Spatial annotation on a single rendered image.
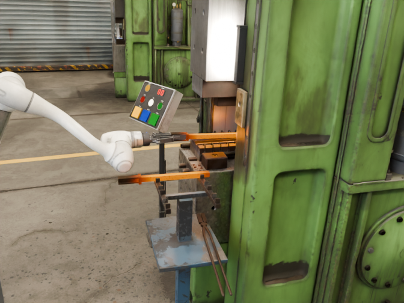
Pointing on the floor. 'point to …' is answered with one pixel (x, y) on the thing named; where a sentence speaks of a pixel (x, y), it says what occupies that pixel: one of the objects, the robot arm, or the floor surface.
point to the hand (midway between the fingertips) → (179, 136)
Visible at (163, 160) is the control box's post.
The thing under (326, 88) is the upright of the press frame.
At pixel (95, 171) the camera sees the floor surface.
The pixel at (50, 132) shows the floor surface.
